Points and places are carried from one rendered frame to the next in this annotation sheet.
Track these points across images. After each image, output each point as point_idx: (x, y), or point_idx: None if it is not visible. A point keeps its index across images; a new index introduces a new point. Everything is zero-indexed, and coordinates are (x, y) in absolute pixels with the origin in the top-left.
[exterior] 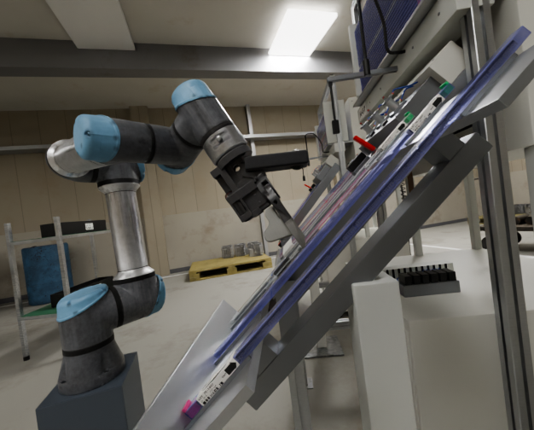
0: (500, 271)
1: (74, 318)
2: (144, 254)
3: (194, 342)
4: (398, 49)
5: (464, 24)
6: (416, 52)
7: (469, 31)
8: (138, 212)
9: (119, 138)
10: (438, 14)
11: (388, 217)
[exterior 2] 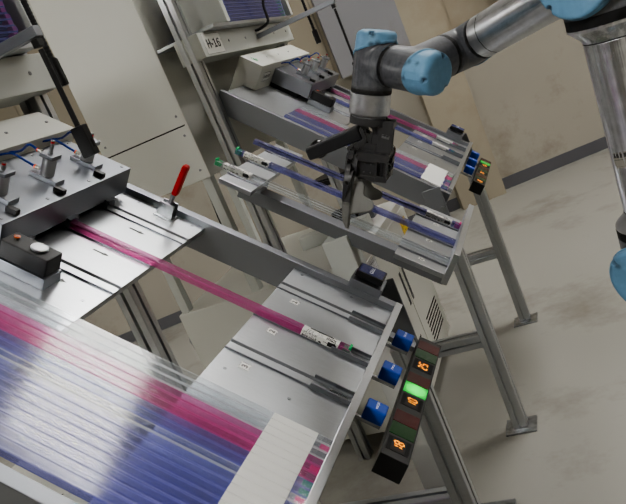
0: (174, 358)
1: None
2: (618, 188)
3: (463, 224)
4: None
5: (43, 104)
6: None
7: (53, 115)
8: (596, 96)
9: None
10: (29, 72)
11: (302, 210)
